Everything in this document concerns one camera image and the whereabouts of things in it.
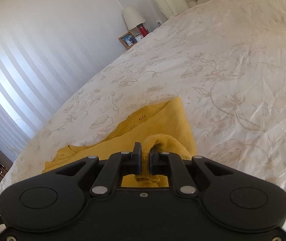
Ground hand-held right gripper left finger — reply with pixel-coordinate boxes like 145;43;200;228
53;143;141;198

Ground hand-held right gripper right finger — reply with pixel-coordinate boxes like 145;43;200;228
150;148;233;197

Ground yellow knit sweater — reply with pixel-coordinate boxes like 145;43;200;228
42;97;198;189

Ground cream floral bedspread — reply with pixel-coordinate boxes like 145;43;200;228
0;0;286;221

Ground red bottle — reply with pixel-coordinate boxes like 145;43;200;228
137;24;149;38

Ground white shade table lamp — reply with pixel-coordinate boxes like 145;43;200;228
122;6;146;32

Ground white vertical blinds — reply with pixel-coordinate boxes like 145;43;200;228
0;25;103;161

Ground wooden photo frame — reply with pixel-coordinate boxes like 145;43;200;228
118;32;138;50

